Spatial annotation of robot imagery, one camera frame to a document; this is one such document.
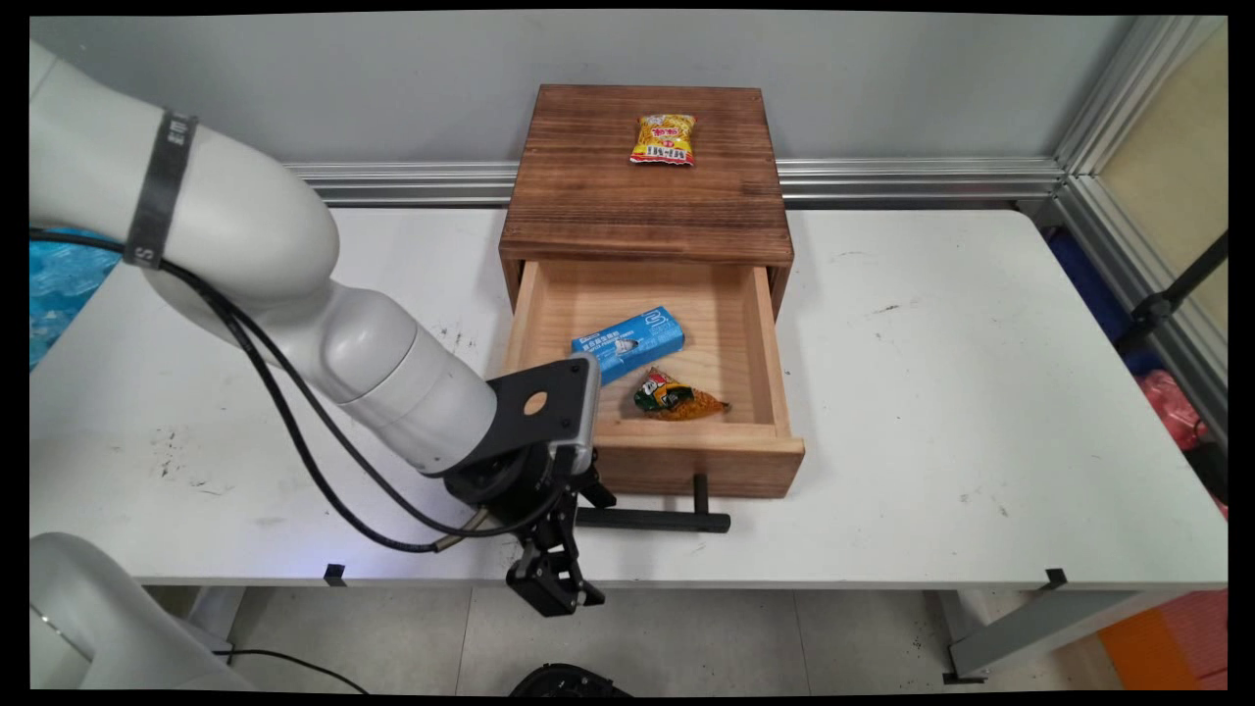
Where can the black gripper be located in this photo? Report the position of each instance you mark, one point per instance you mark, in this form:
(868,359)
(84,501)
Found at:
(520,485)

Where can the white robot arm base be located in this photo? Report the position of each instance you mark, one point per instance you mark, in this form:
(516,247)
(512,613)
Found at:
(93,618)

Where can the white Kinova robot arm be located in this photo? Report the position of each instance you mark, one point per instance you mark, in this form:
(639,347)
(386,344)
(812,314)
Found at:
(245,235)

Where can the black round floor object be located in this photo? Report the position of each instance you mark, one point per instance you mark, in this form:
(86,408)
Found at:
(569,681)

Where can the green orange snack wrapper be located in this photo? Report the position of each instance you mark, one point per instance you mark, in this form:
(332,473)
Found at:
(677,400)

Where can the blue cardboard box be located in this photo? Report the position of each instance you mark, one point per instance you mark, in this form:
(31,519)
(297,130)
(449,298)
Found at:
(635,338)

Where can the black tape marker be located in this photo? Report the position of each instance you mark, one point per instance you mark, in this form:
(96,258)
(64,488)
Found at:
(1055,579)
(334,575)

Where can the narrow grey table leg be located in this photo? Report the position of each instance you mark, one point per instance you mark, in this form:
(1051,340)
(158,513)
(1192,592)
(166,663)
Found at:
(216,618)

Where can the yellow snack packet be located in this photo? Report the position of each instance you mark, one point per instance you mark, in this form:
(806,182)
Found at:
(664,138)

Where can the wide grey table leg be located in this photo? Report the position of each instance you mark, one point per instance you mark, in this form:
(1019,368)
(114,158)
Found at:
(1039,628)

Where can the blue bubble wrap sheet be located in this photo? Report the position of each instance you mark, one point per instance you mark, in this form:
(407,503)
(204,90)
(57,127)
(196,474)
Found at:
(64,294)

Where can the blue bin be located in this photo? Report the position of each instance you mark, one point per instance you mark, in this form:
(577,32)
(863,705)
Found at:
(1093,284)

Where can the orange box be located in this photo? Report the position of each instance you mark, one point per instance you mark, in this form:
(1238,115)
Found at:
(1167,642)

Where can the red plastic bag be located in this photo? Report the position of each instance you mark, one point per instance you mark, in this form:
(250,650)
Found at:
(1172,407)

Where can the black stand pole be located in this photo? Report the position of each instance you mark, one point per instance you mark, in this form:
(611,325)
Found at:
(1177,289)

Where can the aluminium wall rail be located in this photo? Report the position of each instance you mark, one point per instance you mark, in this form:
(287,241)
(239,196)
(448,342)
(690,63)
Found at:
(912,179)

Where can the aluminium side rail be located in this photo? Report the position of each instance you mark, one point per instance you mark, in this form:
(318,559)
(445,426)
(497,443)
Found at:
(1147,275)

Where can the aluminium corner post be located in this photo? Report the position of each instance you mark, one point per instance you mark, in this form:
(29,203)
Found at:
(1113,93)

